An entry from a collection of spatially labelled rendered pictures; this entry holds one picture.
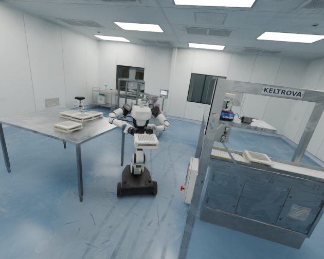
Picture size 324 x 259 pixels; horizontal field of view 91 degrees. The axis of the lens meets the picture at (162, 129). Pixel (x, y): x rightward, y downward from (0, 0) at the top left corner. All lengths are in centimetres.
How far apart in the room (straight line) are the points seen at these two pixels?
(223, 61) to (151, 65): 288
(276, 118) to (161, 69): 502
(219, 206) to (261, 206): 45
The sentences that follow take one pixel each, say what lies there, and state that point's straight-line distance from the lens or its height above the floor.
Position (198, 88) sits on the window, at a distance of 694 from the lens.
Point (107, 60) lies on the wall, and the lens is 814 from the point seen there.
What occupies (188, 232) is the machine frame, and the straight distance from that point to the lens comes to 151.
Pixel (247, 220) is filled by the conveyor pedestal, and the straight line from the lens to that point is 243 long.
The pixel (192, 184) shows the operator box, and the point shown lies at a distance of 107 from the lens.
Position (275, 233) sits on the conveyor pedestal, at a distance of 262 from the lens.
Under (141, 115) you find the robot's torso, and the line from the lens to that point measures 221.
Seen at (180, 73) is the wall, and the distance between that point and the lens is 699.
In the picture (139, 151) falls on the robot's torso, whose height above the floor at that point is 69.
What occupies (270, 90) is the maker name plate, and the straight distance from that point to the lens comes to 105.
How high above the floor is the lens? 173
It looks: 18 degrees down
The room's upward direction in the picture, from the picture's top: 7 degrees clockwise
